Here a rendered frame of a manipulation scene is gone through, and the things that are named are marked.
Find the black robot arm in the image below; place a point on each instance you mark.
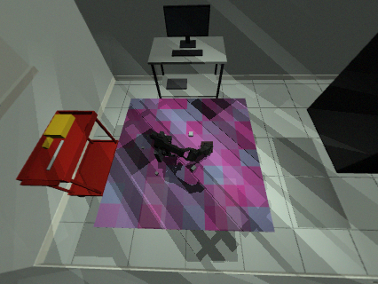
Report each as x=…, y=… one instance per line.
x=165, y=141

